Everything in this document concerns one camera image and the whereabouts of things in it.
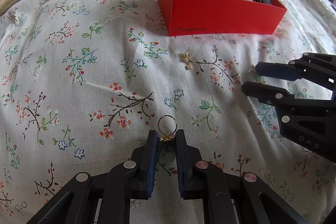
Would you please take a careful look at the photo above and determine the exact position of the gold ring with bow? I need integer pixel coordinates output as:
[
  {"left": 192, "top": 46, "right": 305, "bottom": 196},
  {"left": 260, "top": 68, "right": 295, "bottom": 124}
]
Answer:
[{"left": 157, "top": 115, "right": 178, "bottom": 143}]

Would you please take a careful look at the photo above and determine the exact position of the small gold dice earring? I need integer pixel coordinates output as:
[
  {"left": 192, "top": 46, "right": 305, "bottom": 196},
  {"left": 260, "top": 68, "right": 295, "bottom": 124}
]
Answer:
[{"left": 179, "top": 52, "right": 193, "bottom": 70}]

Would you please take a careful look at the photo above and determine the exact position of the floral white bedsheet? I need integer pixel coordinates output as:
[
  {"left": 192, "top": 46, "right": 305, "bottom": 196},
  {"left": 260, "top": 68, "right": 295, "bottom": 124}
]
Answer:
[{"left": 1, "top": 0, "right": 335, "bottom": 223}]

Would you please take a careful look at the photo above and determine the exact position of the red open cardboard box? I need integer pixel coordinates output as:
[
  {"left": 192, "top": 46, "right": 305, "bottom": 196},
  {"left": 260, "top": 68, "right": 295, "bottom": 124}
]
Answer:
[{"left": 158, "top": 0, "right": 286, "bottom": 36}]

